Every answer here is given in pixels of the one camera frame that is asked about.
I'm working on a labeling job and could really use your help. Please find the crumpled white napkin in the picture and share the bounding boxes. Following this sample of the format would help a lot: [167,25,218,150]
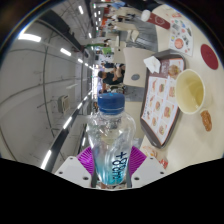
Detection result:
[143,55,162,74]

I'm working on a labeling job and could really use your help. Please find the ceiling air conditioner unit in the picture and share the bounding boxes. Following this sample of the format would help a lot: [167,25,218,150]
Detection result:
[57,94,71,114]

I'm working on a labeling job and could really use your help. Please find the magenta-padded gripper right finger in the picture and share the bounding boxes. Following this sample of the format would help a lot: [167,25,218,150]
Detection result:
[125,145,168,189]

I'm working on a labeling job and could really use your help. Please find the cream mug with brown handle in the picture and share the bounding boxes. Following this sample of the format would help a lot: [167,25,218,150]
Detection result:
[175,68,213,132]

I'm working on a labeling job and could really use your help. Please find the dark brown food tray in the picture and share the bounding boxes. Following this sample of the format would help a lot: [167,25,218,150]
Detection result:
[138,49,187,149]

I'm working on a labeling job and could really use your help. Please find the person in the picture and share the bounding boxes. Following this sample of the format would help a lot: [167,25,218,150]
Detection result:
[98,68,126,91]

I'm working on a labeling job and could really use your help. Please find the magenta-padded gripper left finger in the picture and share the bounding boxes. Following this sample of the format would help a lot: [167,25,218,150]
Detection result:
[54,145,98,189]

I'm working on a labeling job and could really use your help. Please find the colourful sticker sheet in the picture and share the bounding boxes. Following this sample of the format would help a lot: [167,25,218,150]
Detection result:
[168,16,195,57]

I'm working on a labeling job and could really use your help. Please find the flat round red coaster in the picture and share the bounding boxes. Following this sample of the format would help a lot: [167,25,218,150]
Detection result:
[200,43,220,71]

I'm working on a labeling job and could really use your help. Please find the red sauce packet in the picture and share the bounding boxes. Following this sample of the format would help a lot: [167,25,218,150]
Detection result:
[159,158,169,169]

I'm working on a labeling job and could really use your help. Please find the red paper cup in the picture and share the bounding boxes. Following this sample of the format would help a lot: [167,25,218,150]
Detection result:
[139,9,172,31]

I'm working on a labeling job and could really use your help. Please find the clear water bottle blue cap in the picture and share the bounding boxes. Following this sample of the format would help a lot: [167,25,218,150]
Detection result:
[86,92,137,186]

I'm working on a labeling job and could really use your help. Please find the group of ceiling lights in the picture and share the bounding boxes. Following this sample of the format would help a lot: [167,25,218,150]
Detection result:
[18,3,101,171]

